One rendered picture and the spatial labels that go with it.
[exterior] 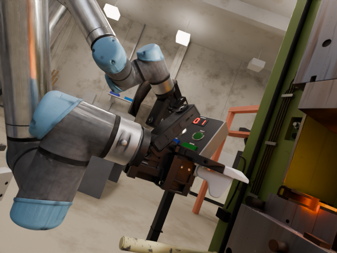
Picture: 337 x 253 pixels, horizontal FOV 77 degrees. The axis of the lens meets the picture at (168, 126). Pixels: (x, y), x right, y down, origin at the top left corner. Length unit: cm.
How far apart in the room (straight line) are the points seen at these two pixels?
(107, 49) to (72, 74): 922
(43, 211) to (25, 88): 20
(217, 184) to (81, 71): 938
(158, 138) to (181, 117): 6
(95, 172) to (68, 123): 279
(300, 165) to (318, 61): 38
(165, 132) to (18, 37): 28
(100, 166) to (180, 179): 272
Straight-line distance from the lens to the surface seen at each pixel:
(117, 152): 34
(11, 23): 44
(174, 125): 37
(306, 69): 89
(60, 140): 33
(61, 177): 34
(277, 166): 96
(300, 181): 100
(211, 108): 868
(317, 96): 81
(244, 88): 921
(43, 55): 44
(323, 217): 69
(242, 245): 74
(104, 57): 55
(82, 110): 33
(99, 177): 309
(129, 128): 34
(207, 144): 91
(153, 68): 67
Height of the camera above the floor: 100
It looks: 5 degrees up
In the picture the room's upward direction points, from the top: 22 degrees clockwise
